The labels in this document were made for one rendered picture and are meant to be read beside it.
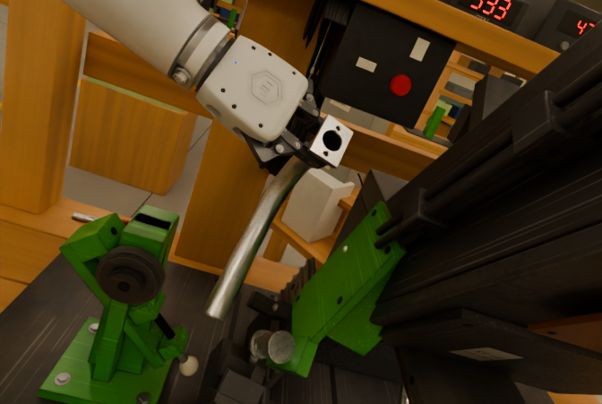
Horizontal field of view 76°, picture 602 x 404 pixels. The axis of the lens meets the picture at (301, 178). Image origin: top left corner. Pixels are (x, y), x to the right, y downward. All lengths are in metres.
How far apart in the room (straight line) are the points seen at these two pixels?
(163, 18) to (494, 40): 0.47
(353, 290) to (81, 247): 0.33
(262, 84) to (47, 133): 0.56
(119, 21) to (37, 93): 0.47
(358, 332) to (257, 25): 0.52
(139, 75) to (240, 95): 0.49
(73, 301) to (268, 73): 0.52
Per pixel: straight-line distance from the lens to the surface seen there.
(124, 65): 0.90
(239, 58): 0.45
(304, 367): 0.51
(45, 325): 0.75
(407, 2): 0.63
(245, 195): 0.82
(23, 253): 0.90
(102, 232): 0.52
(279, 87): 0.45
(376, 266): 0.46
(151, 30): 0.43
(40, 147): 0.93
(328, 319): 0.49
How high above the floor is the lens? 1.46
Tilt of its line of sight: 22 degrees down
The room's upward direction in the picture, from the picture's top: 22 degrees clockwise
